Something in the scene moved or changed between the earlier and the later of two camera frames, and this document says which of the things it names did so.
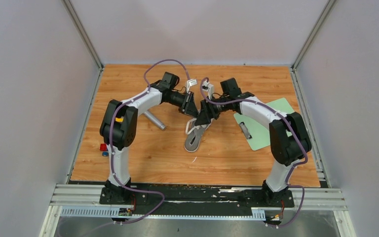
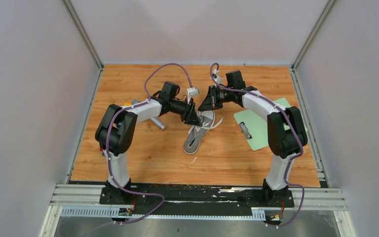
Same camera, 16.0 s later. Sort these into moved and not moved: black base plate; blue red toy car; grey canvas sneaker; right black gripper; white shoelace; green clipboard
Moved: right black gripper; white shoelace
Not moved: black base plate; green clipboard; grey canvas sneaker; blue red toy car
